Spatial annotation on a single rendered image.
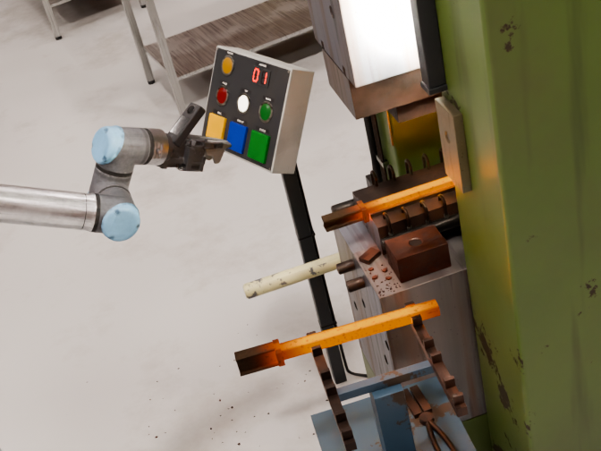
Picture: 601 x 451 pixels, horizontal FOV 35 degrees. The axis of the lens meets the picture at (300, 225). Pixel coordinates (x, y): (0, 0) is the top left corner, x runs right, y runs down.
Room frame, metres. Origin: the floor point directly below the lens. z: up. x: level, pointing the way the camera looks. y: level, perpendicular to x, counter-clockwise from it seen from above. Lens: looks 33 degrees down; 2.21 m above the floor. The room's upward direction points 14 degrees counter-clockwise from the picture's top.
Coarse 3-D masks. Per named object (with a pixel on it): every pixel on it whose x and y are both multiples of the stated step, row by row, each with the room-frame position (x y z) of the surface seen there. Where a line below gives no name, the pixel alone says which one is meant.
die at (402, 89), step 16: (336, 64) 1.89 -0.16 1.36; (336, 80) 1.91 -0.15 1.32; (384, 80) 1.81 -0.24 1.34; (400, 80) 1.82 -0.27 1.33; (416, 80) 1.82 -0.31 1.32; (352, 96) 1.80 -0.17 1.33; (368, 96) 1.81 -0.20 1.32; (384, 96) 1.81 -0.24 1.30; (400, 96) 1.82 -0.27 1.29; (416, 96) 1.82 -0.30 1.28; (352, 112) 1.82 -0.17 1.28; (368, 112) 1.81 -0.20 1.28
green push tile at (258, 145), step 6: (252, 132) 2.32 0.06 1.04; (258, 132) 2.31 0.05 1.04; (252, 138) 2.32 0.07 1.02; (258, 138) 2.30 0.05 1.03; (264, 138) 2.28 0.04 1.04; (252, 144) 2.31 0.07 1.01; (258, 144) 2.29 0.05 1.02; (264, 144) 2.27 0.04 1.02; (252, 150) 2.30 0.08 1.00; (258, 150) 2.28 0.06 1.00; (264, 150) 2.26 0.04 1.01; (252, 156) 2.29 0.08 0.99; (258, 156) 2.27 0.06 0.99; (264, 156) 2.26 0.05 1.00; (264, 162) 2.25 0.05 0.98
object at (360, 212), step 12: (444, 180) 1.90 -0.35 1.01; (396, 192) 1.90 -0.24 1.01; (408, 192) 1.89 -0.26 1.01; (420, 192) 1.88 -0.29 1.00; (360, 204) 1.88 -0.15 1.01; (372, 204) 1.88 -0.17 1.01; (384, 204) 1.87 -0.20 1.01; (324, 216) 1.88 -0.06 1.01; (336, 216) 1.86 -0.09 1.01; (348, 216) 1.86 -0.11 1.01; (360, 216) 1.87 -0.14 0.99; (336, 228) 1.85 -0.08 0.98
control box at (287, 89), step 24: (216, 48) 2.57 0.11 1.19; (240, 48) 2.60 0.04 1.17; (216, 72) 2.54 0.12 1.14; (240, 72) 2.46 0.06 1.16; (264, 72) 2.37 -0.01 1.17; (288, 72) 2.30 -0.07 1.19; (312, 72) 2.33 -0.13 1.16; (216, 96) 2.50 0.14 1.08; (240, 96) 2.42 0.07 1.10; (264, 96) 2.35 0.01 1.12; (288, 96) 2.28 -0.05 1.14; (240, 120) 2.39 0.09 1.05; (264, 120) 2.31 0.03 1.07; (288, 120) 2.27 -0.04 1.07; (288, 144) 2.26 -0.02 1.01; (264, 168) 2.25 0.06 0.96; (288, 168) 2.25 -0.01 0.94
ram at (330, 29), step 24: (312, 0) 1.99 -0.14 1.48; (336, 0) 1.77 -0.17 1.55; (360, 0) 1.76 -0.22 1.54; (384, 0) 1.76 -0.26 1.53; (408, 0) 1.77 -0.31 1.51; (312, 24) 2.04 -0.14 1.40; (336, 24) 1.81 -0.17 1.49; (360, 24) 1.76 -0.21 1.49; (384, 24) 1.76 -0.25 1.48; (408, 24) 1.77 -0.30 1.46; (336, 48) 1.85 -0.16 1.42; (360, 48) 1.76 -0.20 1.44; (384, 48) 1.76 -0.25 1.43; (408, 48) 1.77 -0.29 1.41; (360, 72) 1.76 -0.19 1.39; (384, 72) 1.76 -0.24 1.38
